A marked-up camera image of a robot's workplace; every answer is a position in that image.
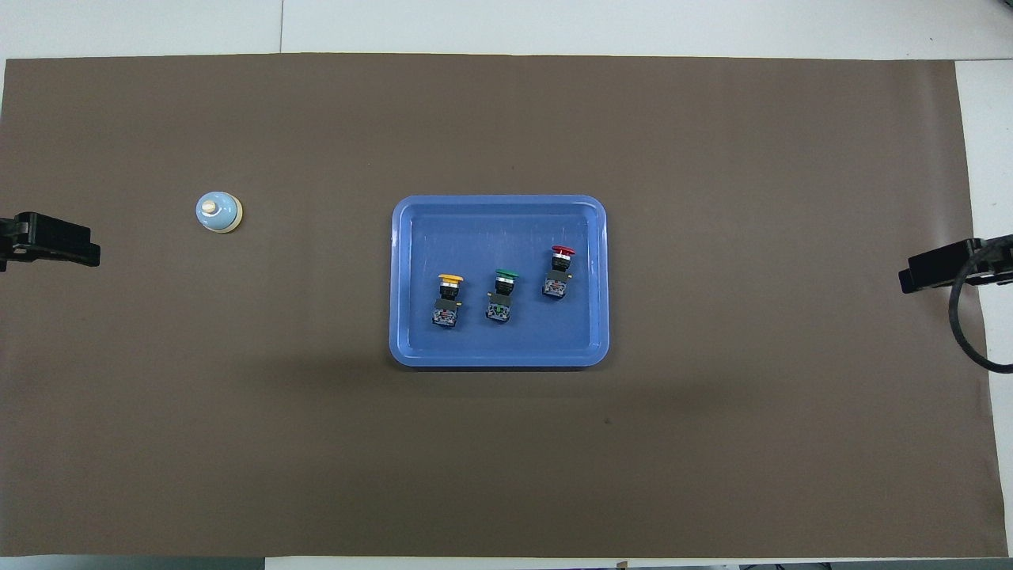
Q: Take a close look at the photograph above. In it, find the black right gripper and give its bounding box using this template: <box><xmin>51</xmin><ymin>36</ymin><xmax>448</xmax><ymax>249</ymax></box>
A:
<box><xmin>898</xmin><ymin>235</ymin><xmax>1013</xmax><ymax>295</ymax></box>

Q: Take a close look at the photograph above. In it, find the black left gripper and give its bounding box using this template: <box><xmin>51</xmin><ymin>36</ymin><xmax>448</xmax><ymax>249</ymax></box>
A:
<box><xmin>0</xmin><ymin>211</ymin><xmax>101</xmax><ymax>272</ymax></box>

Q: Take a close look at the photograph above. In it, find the light blue service bell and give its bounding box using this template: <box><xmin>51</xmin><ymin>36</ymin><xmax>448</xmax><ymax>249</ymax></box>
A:
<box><xmin>195</xmin><ymin>191</ymin><xmax>244</xmax><ymax>235</ymax></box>

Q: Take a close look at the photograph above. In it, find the red push button switch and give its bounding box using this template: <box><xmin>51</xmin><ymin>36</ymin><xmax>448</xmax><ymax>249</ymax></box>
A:
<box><xmin>541</xmin><ymin>245</ymin><xmax>578</xmax><ymax>301</ymax></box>

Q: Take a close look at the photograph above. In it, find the yellow push button switch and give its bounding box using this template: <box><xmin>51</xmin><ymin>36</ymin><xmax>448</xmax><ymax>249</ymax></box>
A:
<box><xmin>431</xmin><ymin>273</ymin><xmax>465</xmax><ymax>330</ymax></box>

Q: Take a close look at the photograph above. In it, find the green push button switch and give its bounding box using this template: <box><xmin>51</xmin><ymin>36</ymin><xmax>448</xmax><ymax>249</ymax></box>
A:
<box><xmin>484</xmin><ymin>269</ymin><xmax>519</xmax><ymax>325</ymax></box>

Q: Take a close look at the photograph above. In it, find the blue plastic tray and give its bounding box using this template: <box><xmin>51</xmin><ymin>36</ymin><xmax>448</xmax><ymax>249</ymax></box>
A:
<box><xmin>389</xmin><ymin>195</ymin><xmax>610</xmax><ymax>368</ymax></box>

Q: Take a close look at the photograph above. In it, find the brown table mat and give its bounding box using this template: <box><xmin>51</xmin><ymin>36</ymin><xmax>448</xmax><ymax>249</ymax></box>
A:
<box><xmin>0</xmin><ymin>53</ymin><xmax>1007</xmax><ymax>559</ymax></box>

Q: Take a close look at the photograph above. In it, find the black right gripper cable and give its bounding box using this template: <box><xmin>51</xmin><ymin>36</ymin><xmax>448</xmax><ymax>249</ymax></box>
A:
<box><xmin>947</xmin><ymin>237</ymin><xmax>1013</xmax><ymax>374</ymax></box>

